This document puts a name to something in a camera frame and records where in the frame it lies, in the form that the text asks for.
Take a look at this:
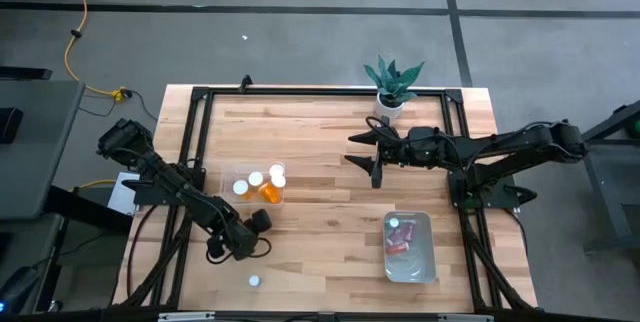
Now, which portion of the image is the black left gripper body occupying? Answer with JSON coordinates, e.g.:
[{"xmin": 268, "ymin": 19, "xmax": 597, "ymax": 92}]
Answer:
[{"xmin": 222, "ymin": 214, "xmax": 261, "ymax": 262}]

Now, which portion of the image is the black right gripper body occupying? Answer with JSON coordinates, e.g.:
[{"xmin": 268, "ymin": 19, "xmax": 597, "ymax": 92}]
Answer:
[{"xmin": 382, "ymin": 126, "xmax": 451, "ymax": 167}]

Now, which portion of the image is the clear plastic bin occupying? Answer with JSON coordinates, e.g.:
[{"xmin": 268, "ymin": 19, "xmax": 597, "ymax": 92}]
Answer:
[{"xmin": 218, "ymin": 162, "xmax": 287, "ymax": 207}]

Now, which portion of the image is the white plastic bin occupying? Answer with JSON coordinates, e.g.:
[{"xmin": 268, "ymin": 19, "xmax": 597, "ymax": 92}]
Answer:
[{"xmin": 382, "ymin": 210, "xmax": 438, "ymax": 284}]

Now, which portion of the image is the snake plant in white pot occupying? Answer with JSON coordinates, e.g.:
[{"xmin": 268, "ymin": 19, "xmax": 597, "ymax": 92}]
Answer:
[{"xmin": 363, "ymin": 54, "xmax": 426, "ymax": 121}]

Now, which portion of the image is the white paper sheet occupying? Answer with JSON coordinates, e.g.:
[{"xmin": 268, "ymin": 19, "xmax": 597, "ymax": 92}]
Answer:
[{"xmin": 107, "ymin": 171, "xmax": 141, "ymax": 217}]

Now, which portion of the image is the silver mounting bar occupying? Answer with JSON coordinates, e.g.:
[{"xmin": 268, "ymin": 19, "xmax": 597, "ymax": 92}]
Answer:
[{"xmin": 157, "ymin": 311, "xmax": 496, "ymax": 322}]

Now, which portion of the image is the dark metal stand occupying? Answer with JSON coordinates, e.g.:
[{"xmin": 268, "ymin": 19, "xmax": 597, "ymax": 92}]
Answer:
[{"xmin": 572, "ymin": 99, "xmax": 640, "ymax": 256}]

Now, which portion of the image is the grey side table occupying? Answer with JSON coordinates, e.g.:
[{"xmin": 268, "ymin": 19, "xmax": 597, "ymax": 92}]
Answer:
[{"xmin": 0, "ymin": 79, "xmax": 135, "ymax": 236}]

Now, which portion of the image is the black box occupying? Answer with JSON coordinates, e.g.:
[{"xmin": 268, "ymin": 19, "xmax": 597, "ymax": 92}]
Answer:
[{"xmin": 0, "ymin": 106, "xmax": 25, "ymax": 145}]

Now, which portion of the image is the black bar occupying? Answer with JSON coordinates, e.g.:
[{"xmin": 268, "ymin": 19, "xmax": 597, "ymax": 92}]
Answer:
[{"xmin": 0, "ymin": 65, "xmax": 54, "ymax": 82}]

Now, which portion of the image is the yellow extension cable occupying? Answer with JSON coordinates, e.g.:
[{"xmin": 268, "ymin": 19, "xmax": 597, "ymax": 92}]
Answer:
[
  {"xmin": 58, "ymin": 0, "xmax": 134, "ymax": 103},
  {"xmin": 69, "ymin": 178, "xmax": 119, "ymax": 193}
]

